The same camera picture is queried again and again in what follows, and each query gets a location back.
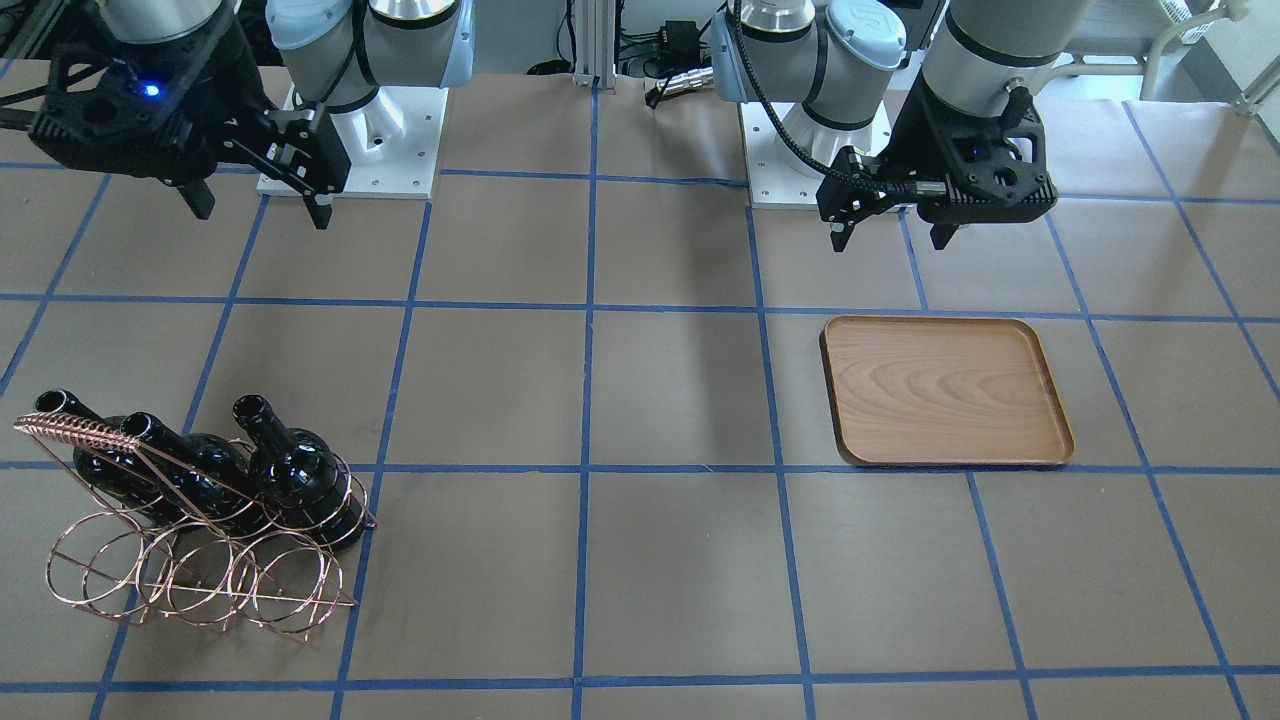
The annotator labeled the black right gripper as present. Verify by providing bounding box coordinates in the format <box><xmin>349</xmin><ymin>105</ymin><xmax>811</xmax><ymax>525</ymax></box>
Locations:
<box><xmin>28</xmin><ymin>1</ymin><xmax>351</xmax><ymax>231</ymax></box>

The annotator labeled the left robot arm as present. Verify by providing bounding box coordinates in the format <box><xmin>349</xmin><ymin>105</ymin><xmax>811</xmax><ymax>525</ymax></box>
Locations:
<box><xmin>710</xmin><ymin>1</ymin><xmax>1091</xmax><ymax>252</ymax></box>

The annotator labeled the black wine bottle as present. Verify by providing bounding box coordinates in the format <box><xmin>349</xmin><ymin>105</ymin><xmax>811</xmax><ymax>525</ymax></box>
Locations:
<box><xmin>120</xmin><ymin>411</ymin><xmax>268</xmax><ymax>541</ymax></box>
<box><xmin>33</xmin><ymin>389</ymin><xmax>166</xmax><ymax>525</ymax></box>
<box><xmin>232</xmin><ymin>395</ymin><xmax>365</xmax><ymax>553</ymax></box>

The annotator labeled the copper wire wine basket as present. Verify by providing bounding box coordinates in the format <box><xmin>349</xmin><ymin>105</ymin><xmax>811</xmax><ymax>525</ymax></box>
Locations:
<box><xmin>14</xmin><ymin>411</ymin><xmax>378</xmax><ymax>643</ymax></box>

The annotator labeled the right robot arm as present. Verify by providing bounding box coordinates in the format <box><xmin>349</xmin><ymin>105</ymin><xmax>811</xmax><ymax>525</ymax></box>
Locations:
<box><xmin>3</xmin><ymin>1</ymin><xmax>475</xmax><ymax>229</ymax></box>

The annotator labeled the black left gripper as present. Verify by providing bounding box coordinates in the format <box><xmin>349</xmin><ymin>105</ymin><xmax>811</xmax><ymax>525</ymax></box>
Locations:
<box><xmin>817</xmin><ymin>78</ymin><xmax>1059</xmax><ymax>252</ymax></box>

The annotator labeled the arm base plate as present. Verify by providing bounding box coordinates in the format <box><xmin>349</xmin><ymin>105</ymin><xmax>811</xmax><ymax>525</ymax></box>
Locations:
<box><xmin>329</xmin><ymin>86</ymin><xmax>449</xmax><ymax>200</ymax></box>
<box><xmin>739</xmin><ymin>102</ymin><xmax>891</xmax><ymax>211</ymax></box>

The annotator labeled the aluminium frame post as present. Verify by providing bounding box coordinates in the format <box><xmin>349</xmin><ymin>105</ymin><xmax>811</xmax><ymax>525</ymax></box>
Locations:
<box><xmin>570</xmin><ymin>0</ymin><xmax>618</xmax><ymax>91</ymax></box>

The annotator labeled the black power adapter back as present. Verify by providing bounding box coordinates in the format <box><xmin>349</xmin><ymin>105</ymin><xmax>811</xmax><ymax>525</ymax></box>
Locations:
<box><xmin>658</xmin><ymin>20</ymin><xmax>700</xmax><ymax>67</ymax></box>

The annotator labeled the wooden tray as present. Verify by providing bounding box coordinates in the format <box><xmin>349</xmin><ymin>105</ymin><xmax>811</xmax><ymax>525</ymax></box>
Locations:
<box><xmin>820</xmin><ymin>315</ymin><xmax>1076</xmax><ymax>468</ymax></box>

